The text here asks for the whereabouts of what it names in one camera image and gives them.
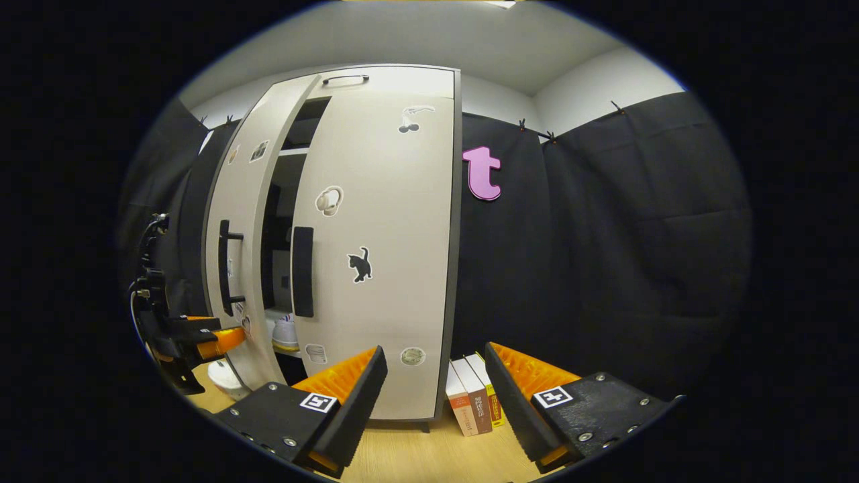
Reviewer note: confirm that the white shoe cabinet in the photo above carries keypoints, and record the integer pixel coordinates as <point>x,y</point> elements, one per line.
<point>285,181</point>

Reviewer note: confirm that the white and orange book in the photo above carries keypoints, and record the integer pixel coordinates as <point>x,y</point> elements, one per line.
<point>463,406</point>

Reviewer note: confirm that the black backdrop cloth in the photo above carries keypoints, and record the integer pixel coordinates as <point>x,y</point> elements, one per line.
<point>604,268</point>

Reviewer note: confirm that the white striped canvas shoe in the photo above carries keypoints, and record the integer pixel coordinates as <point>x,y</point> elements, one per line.
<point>287,332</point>

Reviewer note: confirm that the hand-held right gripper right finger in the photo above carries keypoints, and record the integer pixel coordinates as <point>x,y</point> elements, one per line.
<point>517,409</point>

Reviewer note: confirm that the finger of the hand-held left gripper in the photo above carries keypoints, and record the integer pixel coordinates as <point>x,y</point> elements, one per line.
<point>221,341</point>
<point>201,325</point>

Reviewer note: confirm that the white cabinet drawer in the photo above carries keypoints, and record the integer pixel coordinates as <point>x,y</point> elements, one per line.
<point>416,80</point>

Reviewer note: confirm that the brown book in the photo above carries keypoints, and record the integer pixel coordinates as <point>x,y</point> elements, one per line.
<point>478,399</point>

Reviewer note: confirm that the white shoe cabinet door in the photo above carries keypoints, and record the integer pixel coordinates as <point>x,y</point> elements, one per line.
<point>255,201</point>
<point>402,235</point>

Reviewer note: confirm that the white rounded object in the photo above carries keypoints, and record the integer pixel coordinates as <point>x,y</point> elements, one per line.
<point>228,382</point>

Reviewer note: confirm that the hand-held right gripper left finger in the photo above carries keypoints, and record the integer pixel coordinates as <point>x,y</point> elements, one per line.
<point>356,416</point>

